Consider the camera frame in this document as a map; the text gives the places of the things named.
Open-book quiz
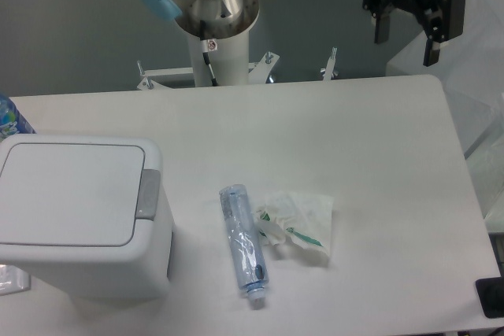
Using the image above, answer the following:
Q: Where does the white push-button trash can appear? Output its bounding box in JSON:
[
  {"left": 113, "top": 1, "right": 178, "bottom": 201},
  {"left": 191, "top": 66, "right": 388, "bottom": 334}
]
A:
[{"left": 1, "top": 134, "right": 174, "bottom": 299}]

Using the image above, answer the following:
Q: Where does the blue labelled bottle at left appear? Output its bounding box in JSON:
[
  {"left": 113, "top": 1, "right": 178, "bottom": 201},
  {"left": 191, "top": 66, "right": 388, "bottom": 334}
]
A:
[{"left": 0, "top": 94, "right": 36, "bottom": 142}]

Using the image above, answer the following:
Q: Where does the clear plastic packet lower left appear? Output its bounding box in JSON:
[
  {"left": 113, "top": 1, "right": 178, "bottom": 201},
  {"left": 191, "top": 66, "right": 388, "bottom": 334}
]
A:
[{"left": 0, "top": 264, "right": 31, "bottom": 296}]

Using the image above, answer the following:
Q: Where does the crumpled white green wrapper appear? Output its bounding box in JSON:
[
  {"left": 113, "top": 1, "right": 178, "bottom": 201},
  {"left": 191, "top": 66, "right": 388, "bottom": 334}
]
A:
[{"left": 252, "top": 191, "right": 334, "bottom": 259}]

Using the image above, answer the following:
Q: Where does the crushed clear plastic bottle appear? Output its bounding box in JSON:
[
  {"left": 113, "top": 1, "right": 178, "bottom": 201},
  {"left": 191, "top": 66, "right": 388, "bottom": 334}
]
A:
[{"left": 219, "top": 184, "right": 269, "bottom": 310}]

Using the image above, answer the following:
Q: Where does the black cable on pedestal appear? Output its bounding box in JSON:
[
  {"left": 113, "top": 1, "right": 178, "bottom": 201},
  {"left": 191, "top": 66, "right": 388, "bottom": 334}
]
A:
[{"left": 198, "top": 20, "right": 219, "bottom": 87}]

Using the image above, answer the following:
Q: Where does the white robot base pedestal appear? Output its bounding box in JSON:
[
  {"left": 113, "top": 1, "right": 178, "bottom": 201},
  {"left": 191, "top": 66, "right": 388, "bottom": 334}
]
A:
[{"left": 181, "top": 22, "right": 255, "bottom": 87}]

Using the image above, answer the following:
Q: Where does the silver table clamp screw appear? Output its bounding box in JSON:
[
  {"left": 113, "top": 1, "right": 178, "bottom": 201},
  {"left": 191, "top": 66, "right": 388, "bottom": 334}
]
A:
[{"left": 320, "top": 47, "right": 339, "bottom": 81}]

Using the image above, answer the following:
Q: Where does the translucent plastic storage box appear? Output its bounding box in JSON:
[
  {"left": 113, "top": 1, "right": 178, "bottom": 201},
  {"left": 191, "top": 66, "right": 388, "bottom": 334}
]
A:
[{"left": 386, "top": 0, "right": 503, "bottom": 234}]

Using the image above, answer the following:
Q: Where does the black device at table edge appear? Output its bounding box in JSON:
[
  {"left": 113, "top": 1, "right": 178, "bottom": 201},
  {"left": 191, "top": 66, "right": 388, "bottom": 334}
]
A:
[{"left": 476, "top": 277, "right": 503, "bottom": 319}]

